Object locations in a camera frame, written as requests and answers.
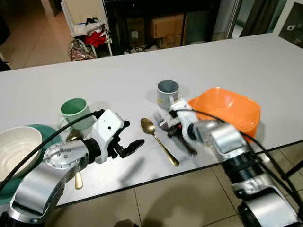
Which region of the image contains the orange plastic bowl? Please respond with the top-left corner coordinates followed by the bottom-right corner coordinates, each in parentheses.
top-left (188, 87), bottom-right (261, 142)

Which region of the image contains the gold metal spoon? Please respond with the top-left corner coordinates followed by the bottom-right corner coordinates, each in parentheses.
top-left (65, 129), bottom-right (85, 190)
top-left (141, 118), bottom-right (180, 167)

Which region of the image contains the grey ceramic mug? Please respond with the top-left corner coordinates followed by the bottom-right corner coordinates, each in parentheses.
top-left (157, 80), bottom-right (181, 110)

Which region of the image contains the green ceramic mug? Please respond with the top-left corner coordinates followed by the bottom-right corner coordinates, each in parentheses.
top-left (58, 98), bottom-right (95, 132)

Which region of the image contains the teal plate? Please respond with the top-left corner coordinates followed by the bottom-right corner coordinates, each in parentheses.
top-left (0, 124), bottom-right (62, 205)

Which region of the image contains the robot leg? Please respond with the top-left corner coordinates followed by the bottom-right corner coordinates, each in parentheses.
top-left (114, 220), bottom-right (141, 227)

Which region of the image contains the small brown cardboard box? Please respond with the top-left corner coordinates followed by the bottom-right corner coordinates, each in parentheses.
top-left (159, 35), bottom-right (183, 48)

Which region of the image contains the patterned bag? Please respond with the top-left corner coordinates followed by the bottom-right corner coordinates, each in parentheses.
top-left (70, 39), bottom-right (98, 61)

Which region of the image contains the red cloth item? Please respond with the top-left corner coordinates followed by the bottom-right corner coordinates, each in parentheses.
top-left (85, 29), bottom-right (107, 48)

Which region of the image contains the dark cardboard box with label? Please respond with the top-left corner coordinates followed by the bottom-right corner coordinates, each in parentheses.
top-left (127, 18), bottom-right (147, 46)

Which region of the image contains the large brown cardboard box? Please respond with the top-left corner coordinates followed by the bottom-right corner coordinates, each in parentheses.
top-left (151, 14), bottom-right (186, 39)

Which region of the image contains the black table leg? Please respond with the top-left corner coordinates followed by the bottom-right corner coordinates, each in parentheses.
top-left (283, 163), bottom-right (303, 181)

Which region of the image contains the white ceramic bowl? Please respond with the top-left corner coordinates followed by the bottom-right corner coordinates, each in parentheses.
top-left (0, 126), bottom-right (44, 183)

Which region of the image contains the black shelf unit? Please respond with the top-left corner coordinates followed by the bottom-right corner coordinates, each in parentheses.
top-left (104, 0), bottom-right (221, 55)

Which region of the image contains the white rack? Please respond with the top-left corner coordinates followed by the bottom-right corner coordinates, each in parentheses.
top-left (61, 0), bottom-right (113, 60)

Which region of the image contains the white cabinet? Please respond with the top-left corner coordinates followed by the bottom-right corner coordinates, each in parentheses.
top-left (274, 0), bottom-right (303, 49)

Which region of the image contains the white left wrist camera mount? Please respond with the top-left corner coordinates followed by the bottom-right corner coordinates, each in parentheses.
top-left (90, 109), bottom-right (125, 152)

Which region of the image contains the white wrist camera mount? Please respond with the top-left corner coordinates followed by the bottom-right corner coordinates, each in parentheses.
top-left (90, 109), bottom-right (125, 152)
top-left (169, 100), bottom-right (195, 125)

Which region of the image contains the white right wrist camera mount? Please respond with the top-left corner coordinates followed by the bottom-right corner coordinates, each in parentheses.
top-left (169, 100), bottom-right (195, 125)

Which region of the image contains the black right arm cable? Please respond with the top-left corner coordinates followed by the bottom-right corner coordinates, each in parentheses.
top-left (171, 108), bottom-right (303, 209)

